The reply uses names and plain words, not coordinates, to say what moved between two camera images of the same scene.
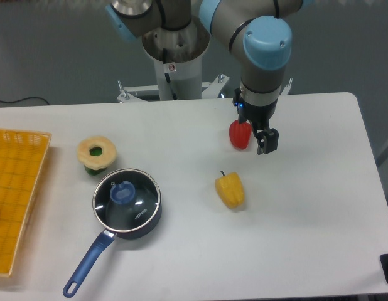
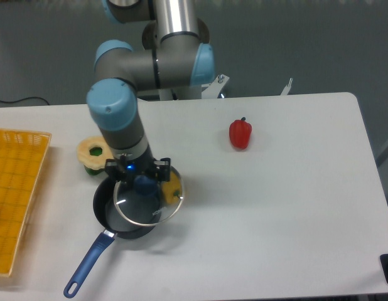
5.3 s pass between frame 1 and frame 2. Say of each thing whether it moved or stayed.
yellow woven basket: stayed
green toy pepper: stayed
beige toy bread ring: stayed
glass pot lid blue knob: moved
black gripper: moved
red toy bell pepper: stayed
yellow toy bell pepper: moved
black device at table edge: stayed
